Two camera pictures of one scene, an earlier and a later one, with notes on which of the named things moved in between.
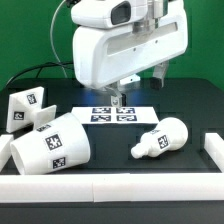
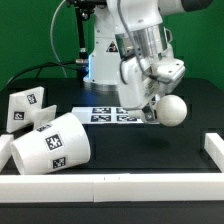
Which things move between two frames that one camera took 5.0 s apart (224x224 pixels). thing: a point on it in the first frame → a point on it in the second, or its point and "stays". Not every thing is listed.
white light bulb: [170, 134] → [171, 111]
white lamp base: [26, 108] stays
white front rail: [105, 188] stays
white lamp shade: [58, 146] stays
